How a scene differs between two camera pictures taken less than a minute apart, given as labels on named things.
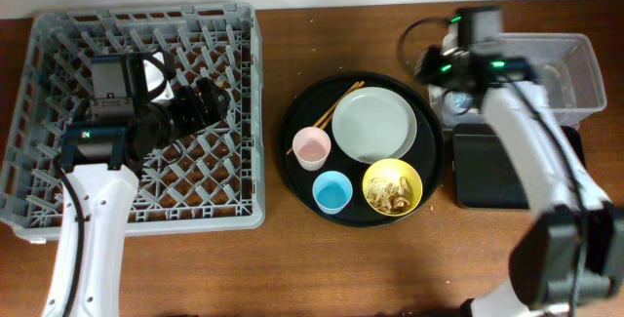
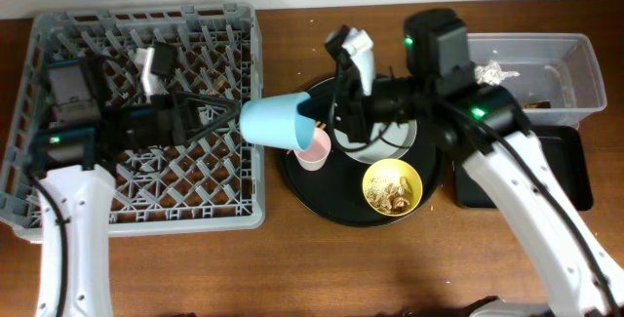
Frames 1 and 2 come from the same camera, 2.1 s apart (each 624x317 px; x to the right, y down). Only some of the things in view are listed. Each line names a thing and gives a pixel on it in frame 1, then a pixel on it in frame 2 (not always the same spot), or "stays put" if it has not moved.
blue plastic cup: [331, 189] -> [276, 121]
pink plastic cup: [311, 145] stays put
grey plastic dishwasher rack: [214, 183] stays put
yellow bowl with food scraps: [392, 187] stays put
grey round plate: [373, 125] stays put
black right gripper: [434, 55] -> [356, 114]
